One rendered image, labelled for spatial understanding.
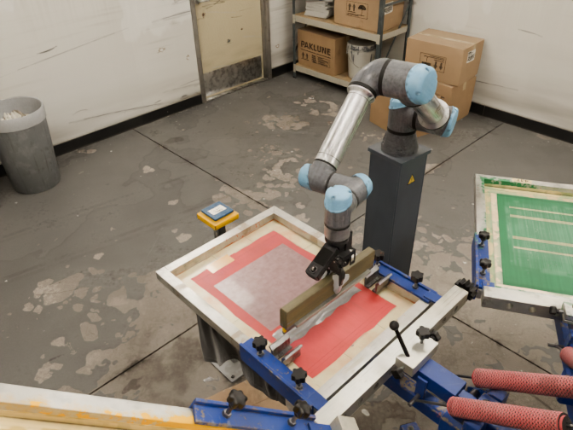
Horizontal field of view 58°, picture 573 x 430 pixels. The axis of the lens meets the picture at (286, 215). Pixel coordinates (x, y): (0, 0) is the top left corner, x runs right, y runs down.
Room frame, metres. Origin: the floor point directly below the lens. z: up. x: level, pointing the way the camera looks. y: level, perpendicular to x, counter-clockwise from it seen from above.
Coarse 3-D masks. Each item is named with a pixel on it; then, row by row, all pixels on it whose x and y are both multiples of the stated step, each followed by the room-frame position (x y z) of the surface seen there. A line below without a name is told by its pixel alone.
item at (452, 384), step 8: (432, 360) 0.93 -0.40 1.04; (424, 368) 0.91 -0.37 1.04; (432, 368) 0.91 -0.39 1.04; (440, 368) 0.91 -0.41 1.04; (416, 376) 0.90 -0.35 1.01; (424, 376) 0.89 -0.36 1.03; (432, 376) 0.88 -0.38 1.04; (440, 376) 0.88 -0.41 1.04; (448, 376) 0.88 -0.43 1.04; (456, 376) 0.88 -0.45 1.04; (432, 384) 0.87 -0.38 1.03; (440, 384) 0.85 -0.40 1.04; (448, 384) 0.85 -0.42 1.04; (456, 384) 0.85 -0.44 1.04; (464, 384) 0.85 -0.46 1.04; (432, 392) 0.86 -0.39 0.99; (440, 392) 0.85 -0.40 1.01; (448, 392) 0.83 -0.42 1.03; (456, 392) 0.83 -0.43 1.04
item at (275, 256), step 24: (264, 240) 1.61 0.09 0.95; (288, 240) 1.60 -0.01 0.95; (264, 264) 1.46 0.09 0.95; (288, 264) 1.45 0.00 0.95; (288, 288) 1.33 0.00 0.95; (360, 288) 1.32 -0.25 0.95; (336, 312) 1.21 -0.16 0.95; (360, 312) 1.20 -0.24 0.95; (384, 312) 1.20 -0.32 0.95; (360, 336) 1.10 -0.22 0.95
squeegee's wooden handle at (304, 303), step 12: (372, 252) 1.30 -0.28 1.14; (348, 264) 1.24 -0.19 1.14; (360, 264) 1.26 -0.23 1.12; (372, 264) 1.30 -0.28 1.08; (312, 288) 1.13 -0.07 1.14; (324, 288) 1.14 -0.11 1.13; (300, 300) 1.08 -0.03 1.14; (312, 300) 1.10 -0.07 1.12; (324, 300) 1.14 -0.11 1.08; (288, 312) 1.04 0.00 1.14; (300, 312) 1.07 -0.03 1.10; (288, 324) 1.04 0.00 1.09
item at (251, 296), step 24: (240, 264) 1.46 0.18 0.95; (216, 288) 1.34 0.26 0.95; (240, 288) 1.33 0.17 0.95; (264, 288) 1.33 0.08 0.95; (240, 312) 1.22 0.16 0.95; (264, 312) 1.22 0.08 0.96; (264, 336) 1.11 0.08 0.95; (312, 336) 1.11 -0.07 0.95; (336, 336) 1.10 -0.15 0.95; (312, 360) 1.01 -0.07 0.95
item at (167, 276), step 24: (264, 216) 1.72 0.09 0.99; (288, 216) 1.72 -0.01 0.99; (216, 240) 1.57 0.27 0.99; (312, 240) 1.58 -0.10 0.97; (168, 264) 1.43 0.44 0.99; (192, 264) 1.46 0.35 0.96; (168, 288) 1.34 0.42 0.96; (216, 312) 1.19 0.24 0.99; (408, 312) 1.17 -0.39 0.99; (240, 336) 1.08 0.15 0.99; (384, 336) 1.07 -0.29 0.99; (360, 360) 0.98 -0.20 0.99; (336, 384) 0.90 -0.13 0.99
